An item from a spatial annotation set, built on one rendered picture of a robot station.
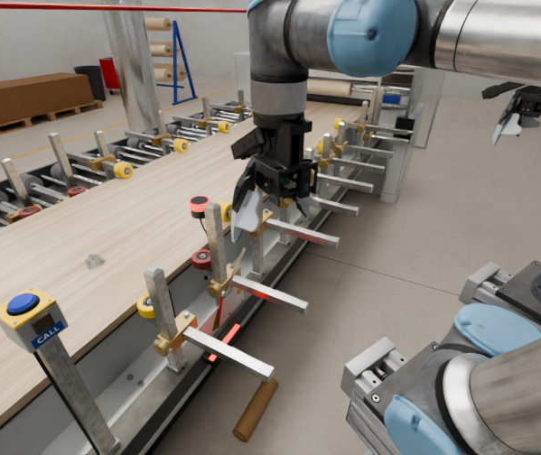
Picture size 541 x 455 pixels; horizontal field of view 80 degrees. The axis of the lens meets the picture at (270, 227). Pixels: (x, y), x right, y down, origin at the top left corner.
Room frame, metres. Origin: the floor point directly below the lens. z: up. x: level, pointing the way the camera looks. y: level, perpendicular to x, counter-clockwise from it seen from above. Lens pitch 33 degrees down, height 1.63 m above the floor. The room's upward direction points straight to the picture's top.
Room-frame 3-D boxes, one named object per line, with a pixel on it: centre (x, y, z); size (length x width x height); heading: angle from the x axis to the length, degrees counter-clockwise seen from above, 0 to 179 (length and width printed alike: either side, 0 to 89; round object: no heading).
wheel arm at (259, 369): (0.60, 0.19, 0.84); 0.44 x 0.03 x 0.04; 61
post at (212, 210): (0.83, 0.17, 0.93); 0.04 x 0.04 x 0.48; 61
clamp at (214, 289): (0.85, 0.16, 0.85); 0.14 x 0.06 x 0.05; 151
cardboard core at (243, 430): (0.84, 0.06, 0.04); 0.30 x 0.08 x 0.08; 151
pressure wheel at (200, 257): (0.92, 0.24, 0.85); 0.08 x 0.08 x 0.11
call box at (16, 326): (0.38, 0.41, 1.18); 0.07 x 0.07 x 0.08; 61
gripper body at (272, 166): (0.45, -0.02, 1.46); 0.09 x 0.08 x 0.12; 34
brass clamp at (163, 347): (0.63, 0.28, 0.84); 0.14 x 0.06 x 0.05; 151
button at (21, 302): (0.38, 0.41, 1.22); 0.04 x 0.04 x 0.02
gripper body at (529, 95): (0.92, -0.71, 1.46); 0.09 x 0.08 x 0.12; 34
